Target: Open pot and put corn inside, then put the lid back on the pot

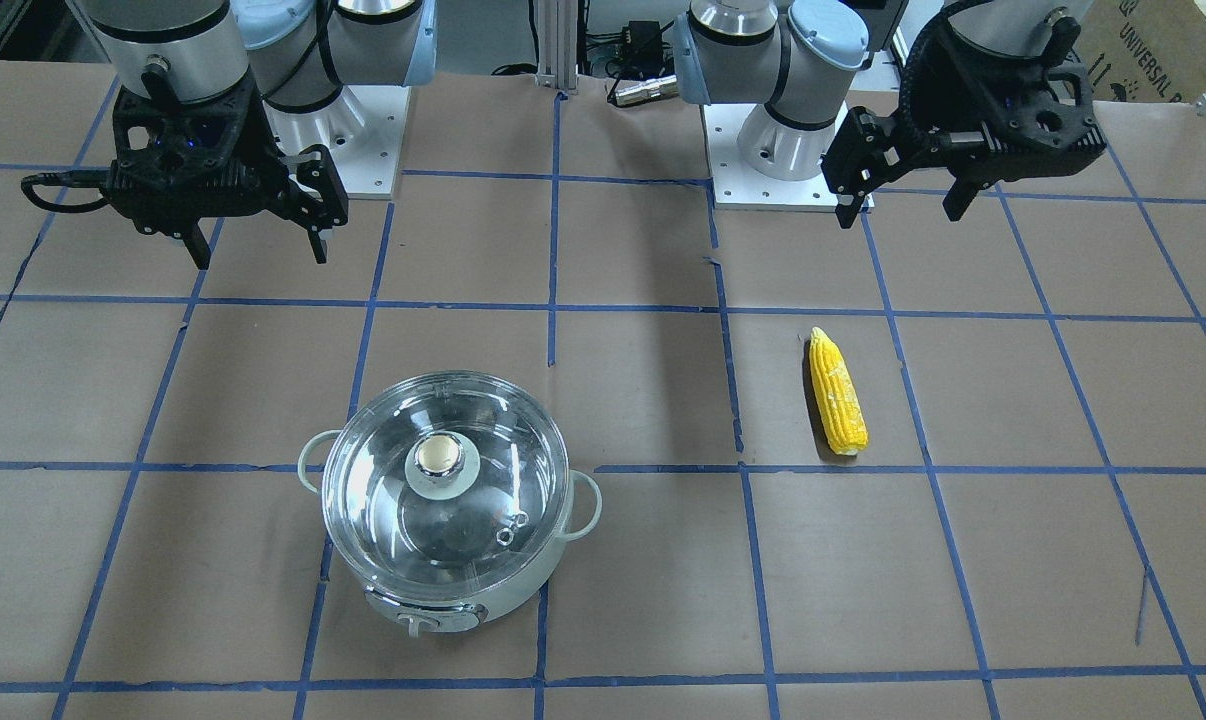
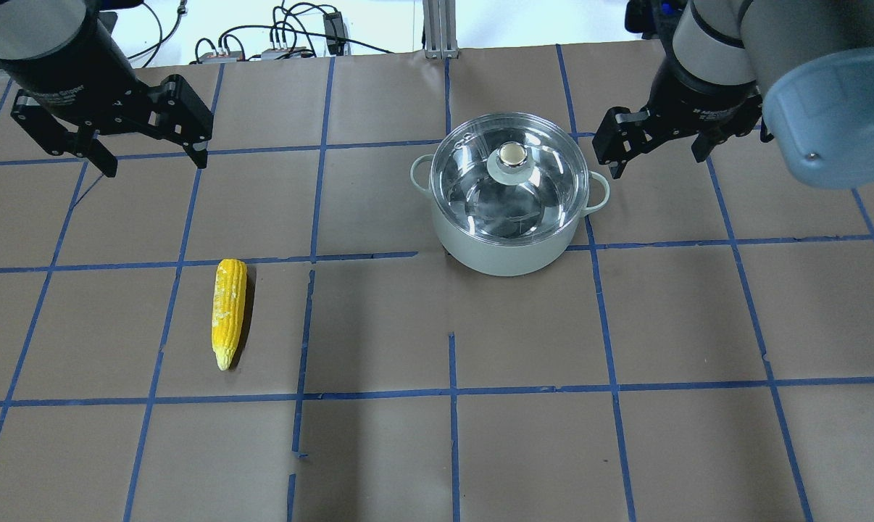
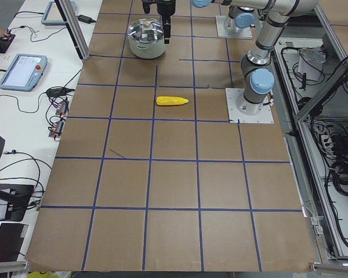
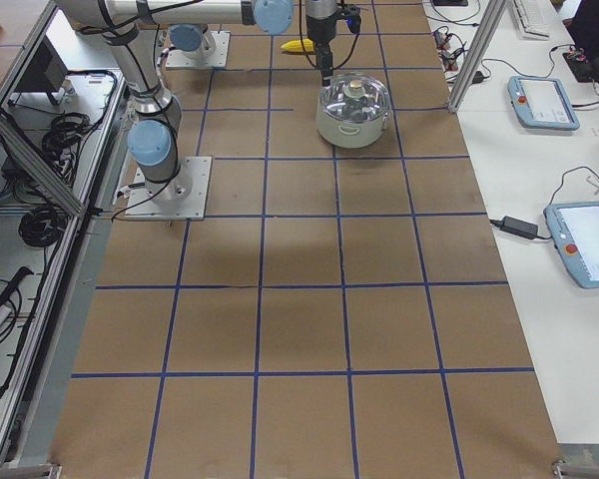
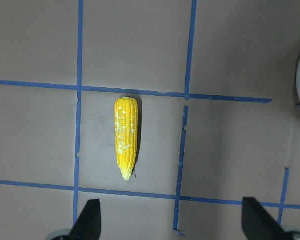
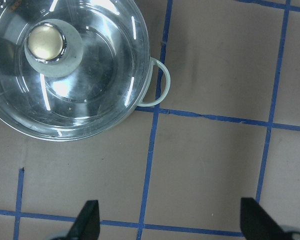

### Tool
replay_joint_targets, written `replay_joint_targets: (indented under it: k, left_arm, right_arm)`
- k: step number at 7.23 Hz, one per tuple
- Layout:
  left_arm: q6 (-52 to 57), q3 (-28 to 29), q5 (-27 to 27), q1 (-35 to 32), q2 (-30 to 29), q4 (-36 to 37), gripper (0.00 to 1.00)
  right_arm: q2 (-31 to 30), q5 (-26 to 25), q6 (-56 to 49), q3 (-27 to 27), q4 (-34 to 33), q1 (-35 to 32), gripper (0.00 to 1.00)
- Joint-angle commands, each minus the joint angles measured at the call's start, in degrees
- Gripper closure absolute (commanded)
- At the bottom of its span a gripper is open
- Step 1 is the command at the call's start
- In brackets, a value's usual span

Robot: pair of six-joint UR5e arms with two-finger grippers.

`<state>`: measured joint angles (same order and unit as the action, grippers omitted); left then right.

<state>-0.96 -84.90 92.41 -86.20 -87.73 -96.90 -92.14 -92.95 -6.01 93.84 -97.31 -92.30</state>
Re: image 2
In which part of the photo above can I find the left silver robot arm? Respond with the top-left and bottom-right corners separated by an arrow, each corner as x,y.
0,1 -> 214,178

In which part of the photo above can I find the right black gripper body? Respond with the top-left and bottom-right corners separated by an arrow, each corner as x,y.
644,57 -> 762,146

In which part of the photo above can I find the glass pot lid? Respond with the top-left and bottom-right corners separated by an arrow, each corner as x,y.
425,112 -> 592,247

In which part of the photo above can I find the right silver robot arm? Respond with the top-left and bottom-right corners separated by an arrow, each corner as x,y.
593,1 -> 874,189

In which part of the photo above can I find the grey usb hub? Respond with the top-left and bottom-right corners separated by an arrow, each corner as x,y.
194,49 -> 246,64
257,46 -> 317,62

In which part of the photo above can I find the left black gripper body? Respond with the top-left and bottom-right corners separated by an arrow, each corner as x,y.
10,64 -> 163,138

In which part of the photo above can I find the yellow corn cob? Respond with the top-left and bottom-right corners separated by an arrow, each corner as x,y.
209,259 -> 248,371

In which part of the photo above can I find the black power adapter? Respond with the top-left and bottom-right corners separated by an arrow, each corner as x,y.
323,11 -> 347,56

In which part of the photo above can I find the pale green cooking pot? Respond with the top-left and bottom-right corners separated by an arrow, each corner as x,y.
409,112 -> 612,277

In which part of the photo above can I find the aluminium frame post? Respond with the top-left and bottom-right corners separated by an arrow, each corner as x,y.
423,0 -> 459,59

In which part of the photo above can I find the brown paper table cover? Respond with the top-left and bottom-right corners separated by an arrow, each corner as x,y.
0,41 -> 874,521

